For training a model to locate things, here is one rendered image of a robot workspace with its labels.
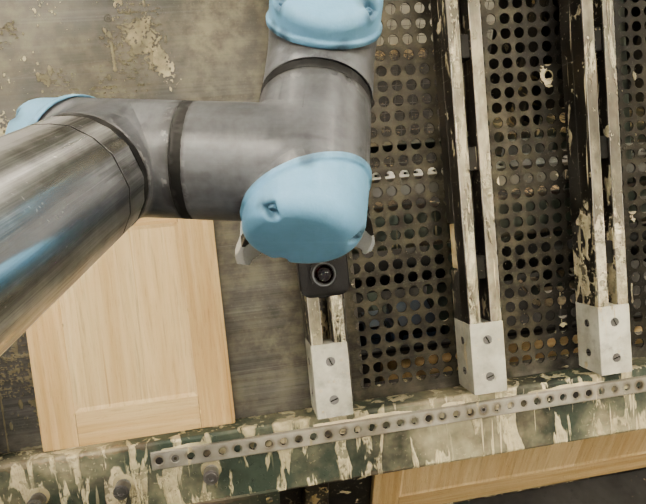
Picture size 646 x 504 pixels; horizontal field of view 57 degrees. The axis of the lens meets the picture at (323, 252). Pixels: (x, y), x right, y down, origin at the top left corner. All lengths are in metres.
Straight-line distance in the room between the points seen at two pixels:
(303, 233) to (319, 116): 0.07
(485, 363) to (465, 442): 0.15
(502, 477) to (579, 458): 0.22
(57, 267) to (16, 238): 0.03
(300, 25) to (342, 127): 0.07
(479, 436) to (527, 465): 0.61
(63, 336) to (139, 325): 0.12
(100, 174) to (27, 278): 0.08
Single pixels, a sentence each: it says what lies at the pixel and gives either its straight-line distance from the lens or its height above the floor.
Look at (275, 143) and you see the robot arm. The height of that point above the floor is 1.57.
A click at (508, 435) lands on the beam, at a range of 1.17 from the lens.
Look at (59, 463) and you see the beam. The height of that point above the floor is 0.90.
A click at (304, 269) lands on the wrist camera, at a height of 1.40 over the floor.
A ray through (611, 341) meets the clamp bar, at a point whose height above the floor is 0.97.
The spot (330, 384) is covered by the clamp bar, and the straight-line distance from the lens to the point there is 1.01.
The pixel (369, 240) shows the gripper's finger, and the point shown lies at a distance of 0.64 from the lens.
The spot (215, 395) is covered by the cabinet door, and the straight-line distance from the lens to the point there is 1.05.
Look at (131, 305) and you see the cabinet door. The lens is 1.03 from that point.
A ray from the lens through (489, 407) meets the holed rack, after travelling 1.13.
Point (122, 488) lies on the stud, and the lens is 1.05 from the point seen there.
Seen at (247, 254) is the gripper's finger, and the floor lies 1.35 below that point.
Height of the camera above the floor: 1.72
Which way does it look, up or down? 35 degrees down
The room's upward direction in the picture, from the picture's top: straight up
